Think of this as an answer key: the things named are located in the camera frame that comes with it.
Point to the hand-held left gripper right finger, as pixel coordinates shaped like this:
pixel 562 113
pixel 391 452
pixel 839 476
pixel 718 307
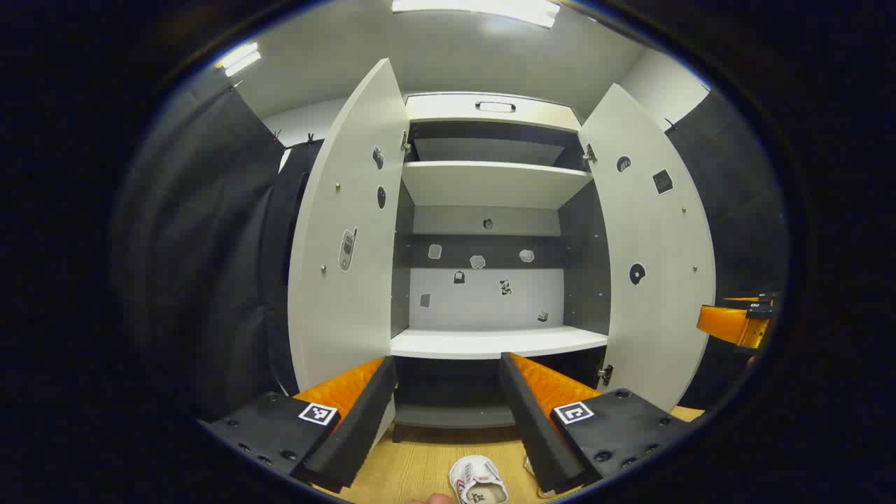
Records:
pixel 528 427

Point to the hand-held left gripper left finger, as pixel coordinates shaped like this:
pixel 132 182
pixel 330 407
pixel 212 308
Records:
pixel 364 420

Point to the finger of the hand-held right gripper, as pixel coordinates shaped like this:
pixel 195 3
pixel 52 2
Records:
pixel 728 325

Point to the white cabinet door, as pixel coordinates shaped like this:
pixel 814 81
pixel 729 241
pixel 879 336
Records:
pixel 651 231
pixel 350 210

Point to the white shoe cabinet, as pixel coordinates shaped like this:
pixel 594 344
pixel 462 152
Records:
pixel 483 301

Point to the white cabinet shelf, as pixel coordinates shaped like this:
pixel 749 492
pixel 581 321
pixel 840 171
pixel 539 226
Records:
pixel 490 343
pixel 490 183

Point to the black backdrop cloth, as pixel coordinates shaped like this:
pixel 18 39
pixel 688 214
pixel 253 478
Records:
pixel 742 210
pixel 196 245
pixel 283 280

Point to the ceiling light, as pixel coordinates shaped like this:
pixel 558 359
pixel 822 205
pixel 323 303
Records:
pixel 239 59
pixel 476 8

